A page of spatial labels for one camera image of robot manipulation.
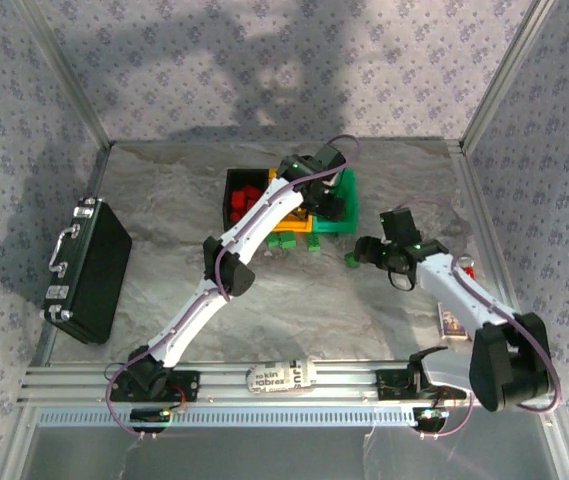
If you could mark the green lego brick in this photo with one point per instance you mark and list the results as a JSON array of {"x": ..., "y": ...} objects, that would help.
[
  {"x": 283, "y": 243},
  {"x": 314, "y": 243},
  {"x": 273, "y": 242},
  {"x": 351, "y": 260},
  {"x": 292, "y": 239}
]

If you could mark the red lego brick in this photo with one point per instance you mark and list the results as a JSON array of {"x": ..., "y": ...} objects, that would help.
[
  {"x": 238, "y": 201},
  {"x": 254, "y": 205},
  {"x": 236, "y": 217},
  {"x": 251, "y": 193}
]

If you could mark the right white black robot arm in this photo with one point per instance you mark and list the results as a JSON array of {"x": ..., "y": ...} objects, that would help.
[{"x": 464, "y": 295}]

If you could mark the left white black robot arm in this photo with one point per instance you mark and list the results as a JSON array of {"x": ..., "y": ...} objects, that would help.
[{"x": 264, "y": 210}]

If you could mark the green plastic bin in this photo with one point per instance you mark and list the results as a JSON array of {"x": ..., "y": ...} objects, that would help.
[{"x": 350, "y": 200}]

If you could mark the yellow plastic bin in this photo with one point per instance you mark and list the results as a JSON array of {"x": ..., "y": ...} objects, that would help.
[{"x": 294, "y": 226}]

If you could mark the red glitter tube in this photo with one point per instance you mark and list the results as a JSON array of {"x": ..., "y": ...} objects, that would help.
[{"x": 466, "y": 266}]

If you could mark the black plastic bin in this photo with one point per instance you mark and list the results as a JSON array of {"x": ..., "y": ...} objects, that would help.
[{"x": 229, "y": 180}]

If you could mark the purple card box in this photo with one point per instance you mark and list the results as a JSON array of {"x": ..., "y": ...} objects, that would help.
[{"x": 452, "y": 321}]

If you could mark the white label tag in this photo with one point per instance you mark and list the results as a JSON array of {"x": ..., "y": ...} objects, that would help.
[{"x": 279, "y": 377}]

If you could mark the small black controller board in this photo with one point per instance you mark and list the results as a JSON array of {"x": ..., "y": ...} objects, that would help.
[
  {"x": 149, "y": 416},
  {"x": 430, "y": 417}
]

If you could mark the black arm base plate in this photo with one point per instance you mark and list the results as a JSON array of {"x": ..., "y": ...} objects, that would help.
[
  {"x": 389, "y": 386},
  {"x": 189, "y": 386}
]

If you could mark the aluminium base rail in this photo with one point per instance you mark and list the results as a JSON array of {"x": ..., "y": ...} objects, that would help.
[{"x": 224, "y": 382}]

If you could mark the aluminium frame post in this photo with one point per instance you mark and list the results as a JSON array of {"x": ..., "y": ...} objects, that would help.
[
  {"x": 67, "y": 75},
  {"x": 505, "y": 75}
]

